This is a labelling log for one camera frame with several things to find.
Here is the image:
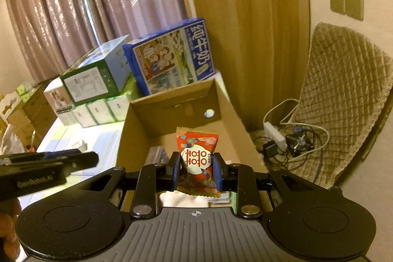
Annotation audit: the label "beige wall sockets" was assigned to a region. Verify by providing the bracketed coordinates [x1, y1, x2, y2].
[330, 0, 364, 21]

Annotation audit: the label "brown cardboard box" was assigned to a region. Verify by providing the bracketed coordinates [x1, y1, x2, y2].
[116, 77, 268, 210]

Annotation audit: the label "white beige product box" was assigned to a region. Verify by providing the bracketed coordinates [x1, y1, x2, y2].
[43, 77, 74, 114]

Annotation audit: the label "left tissue pack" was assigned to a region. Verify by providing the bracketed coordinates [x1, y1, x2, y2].
[72, 104, 97, 128]

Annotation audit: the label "stacked cardboard boxes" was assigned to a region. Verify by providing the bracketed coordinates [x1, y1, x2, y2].
[7, 81, 57, 148]

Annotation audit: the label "black power adapter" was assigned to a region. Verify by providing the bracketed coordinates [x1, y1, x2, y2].
[285, 132, 314, 158]

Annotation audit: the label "middle tissue pack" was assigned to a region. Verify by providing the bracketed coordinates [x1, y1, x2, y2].
[87, 99, 116, 125]

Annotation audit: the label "silver foil sachet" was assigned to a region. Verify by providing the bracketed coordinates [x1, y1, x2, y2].
[144, 146, 169, 165]

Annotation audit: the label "white power strip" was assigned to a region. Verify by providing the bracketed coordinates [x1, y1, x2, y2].
[264, 122, 287, 152]

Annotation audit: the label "quilted brown chair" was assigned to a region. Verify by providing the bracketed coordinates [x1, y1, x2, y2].
[290, 23, 392, 189]

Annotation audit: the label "tissue pack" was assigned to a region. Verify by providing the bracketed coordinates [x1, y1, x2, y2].
[87, 99, 116, 125]
[107, 95, 130, 121]
[72, 104, 97, 128]

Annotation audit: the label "red snack packet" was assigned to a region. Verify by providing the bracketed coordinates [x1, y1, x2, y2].
[176, 127, 220, 197]

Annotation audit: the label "person's left hand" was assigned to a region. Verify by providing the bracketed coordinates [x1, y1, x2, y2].
[1, 198, 21, 261]

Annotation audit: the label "white towel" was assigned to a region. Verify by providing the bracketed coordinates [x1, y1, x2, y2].
[159, 190, 209, 208]

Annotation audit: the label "large green white box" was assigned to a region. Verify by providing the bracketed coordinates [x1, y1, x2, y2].
[60, 35, 131, 106]

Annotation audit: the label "green medicine box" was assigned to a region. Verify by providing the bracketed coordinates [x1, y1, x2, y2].
[230, 192, 237, 214]

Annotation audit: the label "right tissue pack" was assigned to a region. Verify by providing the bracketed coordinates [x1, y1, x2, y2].
[107, 95, 130, 121]

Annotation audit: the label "blue milk carton box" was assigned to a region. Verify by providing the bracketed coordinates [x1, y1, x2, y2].
[123, 18, 216, 96]

